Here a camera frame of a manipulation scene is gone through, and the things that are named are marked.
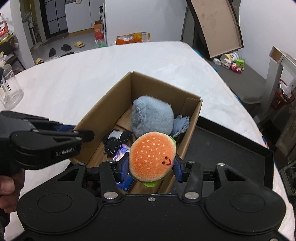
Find blue tissue packet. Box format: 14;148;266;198
112;143;135;191

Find black stitched soft pouch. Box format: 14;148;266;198
103;129;132;155

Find orange hamburger plush toy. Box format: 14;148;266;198
129;132;176;187

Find grey-blue fuzzy cloth piece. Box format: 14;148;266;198
170;114;190;138

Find brown cardboard box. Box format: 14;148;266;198
69;71;203;194

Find grey fluffy plush toy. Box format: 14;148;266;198
131;95;174;138

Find person's left hand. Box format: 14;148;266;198
0;169;25;213

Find black tray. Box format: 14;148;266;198
184;116;274;189

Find clear glass jar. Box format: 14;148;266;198
1;64;23;110

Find black slipper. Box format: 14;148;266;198
61;44;72;52

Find grey bench cushion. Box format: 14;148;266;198
206;60;266;104

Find yellow slipper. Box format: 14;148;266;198
74;41;85;48

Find green toy cup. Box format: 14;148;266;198
235;59;245;70

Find white round tin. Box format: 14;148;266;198
220;51;241;63

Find orange paper bag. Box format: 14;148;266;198
115;32;150;45

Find large brown framed board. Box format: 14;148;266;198
187;1;244;59

